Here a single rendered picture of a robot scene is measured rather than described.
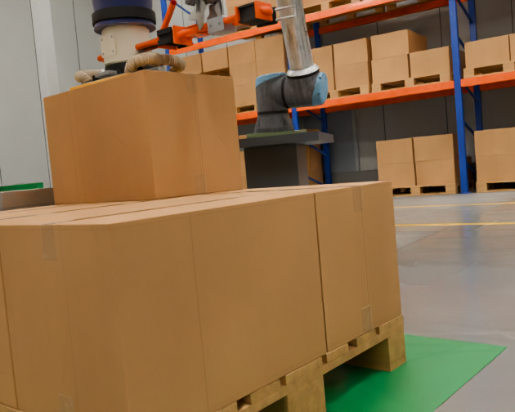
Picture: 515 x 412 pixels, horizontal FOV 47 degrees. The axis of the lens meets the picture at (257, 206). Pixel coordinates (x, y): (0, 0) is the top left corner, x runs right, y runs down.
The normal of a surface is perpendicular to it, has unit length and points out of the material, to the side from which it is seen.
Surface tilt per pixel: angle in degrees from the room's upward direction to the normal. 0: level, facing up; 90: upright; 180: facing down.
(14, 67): 90
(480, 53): 90
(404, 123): 90
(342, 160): 90
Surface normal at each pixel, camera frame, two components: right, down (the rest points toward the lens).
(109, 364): -0.65, 0.11
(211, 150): 0.75, -0.03
